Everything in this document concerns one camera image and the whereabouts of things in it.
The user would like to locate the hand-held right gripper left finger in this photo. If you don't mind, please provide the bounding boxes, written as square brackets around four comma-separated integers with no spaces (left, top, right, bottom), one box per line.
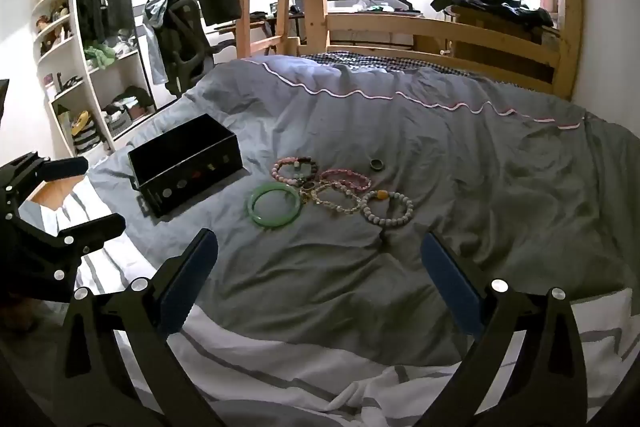
[50,228,226,427]

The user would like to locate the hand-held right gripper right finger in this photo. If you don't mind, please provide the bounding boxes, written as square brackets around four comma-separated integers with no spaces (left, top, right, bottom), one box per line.
[420,232,591,427]

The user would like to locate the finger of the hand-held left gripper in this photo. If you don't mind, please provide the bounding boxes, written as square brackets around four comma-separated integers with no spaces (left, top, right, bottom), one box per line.
[0,151,90,220]
[20,213,127,296]

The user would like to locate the green jade bangle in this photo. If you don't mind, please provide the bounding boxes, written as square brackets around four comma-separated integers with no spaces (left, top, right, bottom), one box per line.
[246,183,304,230]

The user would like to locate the grey bracelet with amber bead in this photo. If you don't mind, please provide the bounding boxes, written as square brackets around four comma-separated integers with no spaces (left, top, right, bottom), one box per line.
[361,189,415,227]

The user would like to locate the black storage box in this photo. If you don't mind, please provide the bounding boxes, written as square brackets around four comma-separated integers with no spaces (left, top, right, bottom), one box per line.
[127,113,244,219]

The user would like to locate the clear bead bracelet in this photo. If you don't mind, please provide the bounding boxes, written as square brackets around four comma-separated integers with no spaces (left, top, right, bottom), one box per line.
[300,182,362,214]

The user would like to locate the pink crystal bracelet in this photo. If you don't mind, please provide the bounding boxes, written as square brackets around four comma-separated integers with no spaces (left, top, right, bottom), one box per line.
[319,168,373,192]

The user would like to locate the pink and dark bead bracelet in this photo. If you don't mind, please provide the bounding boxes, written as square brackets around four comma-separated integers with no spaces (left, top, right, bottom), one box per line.
[271,156,319,188]

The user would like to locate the yellow and striped bag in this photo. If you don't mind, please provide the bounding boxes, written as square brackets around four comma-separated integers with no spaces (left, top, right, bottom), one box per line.
[70,109,103,152]

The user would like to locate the folded clothes pile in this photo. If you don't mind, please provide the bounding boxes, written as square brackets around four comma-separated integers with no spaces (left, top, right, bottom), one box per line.
[101,86,156,138]

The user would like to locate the white shelf unit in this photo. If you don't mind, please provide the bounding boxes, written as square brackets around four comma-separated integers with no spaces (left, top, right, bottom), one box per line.
[27,0,157,158]

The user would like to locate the green cloth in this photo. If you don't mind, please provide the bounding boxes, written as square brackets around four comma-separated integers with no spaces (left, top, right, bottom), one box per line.
[83,44,118,70]

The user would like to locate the grey garment on chair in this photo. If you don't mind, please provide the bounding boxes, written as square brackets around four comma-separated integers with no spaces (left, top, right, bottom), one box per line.
[142,0,177,86]

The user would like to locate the dark hanging clothes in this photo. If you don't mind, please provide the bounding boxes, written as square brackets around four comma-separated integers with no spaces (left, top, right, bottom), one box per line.
[76,0,135,48]

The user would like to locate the black office chair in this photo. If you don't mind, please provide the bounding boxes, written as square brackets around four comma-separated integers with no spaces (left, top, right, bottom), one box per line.
[147,0,236,98]

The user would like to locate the grey and white striped duvet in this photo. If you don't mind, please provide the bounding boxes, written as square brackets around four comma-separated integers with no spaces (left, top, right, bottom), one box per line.
[15,54,640,427]

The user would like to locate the checkered bed sheet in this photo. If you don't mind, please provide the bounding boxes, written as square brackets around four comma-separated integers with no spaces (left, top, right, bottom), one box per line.
[300,49,551,82]

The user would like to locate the wooden cabinet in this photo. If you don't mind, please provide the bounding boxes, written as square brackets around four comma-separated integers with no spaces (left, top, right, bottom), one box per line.
[444,6,562,60]

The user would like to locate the wooden bed frame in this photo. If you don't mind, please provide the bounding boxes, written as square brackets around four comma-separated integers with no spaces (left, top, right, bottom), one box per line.
[295,0,586,102]

